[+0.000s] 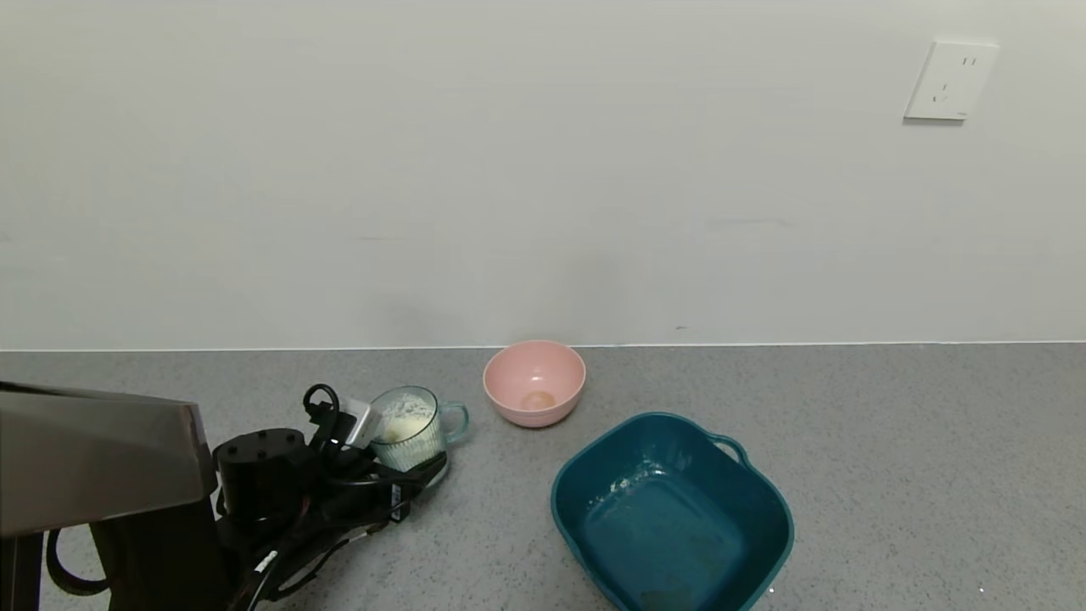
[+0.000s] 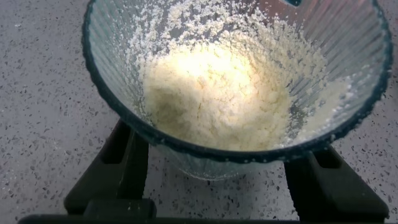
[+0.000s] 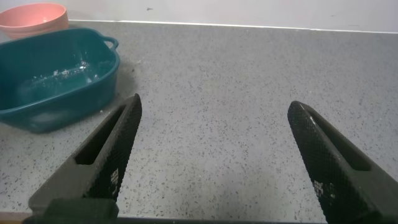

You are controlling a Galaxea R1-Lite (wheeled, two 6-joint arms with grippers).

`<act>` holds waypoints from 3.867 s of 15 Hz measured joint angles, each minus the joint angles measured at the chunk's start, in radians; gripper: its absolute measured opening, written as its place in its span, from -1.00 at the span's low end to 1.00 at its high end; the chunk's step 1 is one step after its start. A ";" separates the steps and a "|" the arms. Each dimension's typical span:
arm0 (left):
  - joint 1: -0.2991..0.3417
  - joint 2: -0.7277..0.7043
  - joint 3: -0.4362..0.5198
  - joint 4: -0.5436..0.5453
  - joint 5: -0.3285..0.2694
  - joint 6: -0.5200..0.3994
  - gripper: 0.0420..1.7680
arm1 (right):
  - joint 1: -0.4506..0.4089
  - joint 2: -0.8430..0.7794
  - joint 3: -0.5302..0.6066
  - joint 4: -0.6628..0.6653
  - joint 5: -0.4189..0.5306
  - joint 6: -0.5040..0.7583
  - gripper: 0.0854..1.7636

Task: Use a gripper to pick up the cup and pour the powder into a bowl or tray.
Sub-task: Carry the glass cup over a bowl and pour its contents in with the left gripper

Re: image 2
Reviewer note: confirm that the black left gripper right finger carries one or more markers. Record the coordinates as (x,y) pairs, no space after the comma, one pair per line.
(329,186)

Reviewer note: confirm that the white powder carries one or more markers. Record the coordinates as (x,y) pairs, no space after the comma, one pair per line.
(217,99)

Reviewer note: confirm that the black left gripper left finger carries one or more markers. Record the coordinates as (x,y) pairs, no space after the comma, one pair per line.
(124,174)

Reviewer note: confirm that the clear ribbed glass cup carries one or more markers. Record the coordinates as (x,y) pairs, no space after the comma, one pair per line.
(112,77)

